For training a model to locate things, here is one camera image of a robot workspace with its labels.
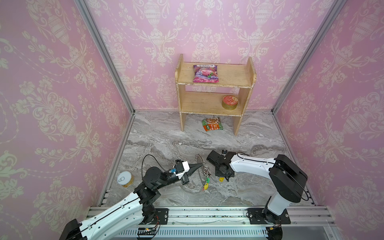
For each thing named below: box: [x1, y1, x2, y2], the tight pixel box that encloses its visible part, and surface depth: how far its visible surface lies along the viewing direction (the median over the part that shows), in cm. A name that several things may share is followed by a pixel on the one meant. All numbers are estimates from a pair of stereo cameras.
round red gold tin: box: [221, 95, 238, 111], surface depth 94 cm
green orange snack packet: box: [202, 117, 224, 132], surface depth 115 cm
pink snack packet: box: [193, 64, 219, 83], surface depth 76 cm
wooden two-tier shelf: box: [175, 54, 257, 136], surface depth 85 cm
